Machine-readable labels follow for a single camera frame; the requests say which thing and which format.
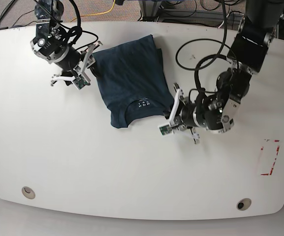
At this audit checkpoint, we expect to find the table cable grommet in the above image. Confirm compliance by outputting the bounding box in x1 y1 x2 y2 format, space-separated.
236 198 252 211
22 186 35 200

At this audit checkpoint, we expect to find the dark blue t-shirt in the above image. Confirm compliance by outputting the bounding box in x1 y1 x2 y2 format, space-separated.
94 35 174 129

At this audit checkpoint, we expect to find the white cable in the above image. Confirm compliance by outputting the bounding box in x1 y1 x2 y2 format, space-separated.
217 11 243 29

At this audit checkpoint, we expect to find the left table cable grommet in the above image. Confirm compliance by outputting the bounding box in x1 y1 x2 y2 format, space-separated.
22 186 35 200

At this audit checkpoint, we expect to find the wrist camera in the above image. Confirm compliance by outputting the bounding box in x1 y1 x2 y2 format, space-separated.
72 75 91 90
158 124 174 136

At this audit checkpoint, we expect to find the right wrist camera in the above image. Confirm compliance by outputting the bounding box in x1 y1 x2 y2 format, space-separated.
72 75 91 90

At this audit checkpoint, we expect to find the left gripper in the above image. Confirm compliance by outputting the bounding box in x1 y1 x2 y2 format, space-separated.
168 83 200 145

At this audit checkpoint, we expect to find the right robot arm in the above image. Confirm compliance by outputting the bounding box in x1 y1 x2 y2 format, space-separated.
31 0 102 90

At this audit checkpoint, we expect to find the red tape rectangle marking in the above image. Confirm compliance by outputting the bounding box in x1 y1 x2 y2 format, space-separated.
258 139 281 176

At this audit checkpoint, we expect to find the right table cable grommet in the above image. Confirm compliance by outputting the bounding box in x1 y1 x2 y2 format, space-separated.
236 198 252 211

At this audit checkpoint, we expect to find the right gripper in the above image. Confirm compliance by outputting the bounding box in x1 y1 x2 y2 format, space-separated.
50 41 102 86

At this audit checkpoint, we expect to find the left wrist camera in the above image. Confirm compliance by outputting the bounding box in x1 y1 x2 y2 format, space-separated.
158 124 174 136

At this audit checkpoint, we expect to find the yellow cable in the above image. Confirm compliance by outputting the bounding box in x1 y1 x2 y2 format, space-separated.
81 0 115 18

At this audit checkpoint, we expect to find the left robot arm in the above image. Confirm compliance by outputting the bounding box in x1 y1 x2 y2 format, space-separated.
159 0 284 144

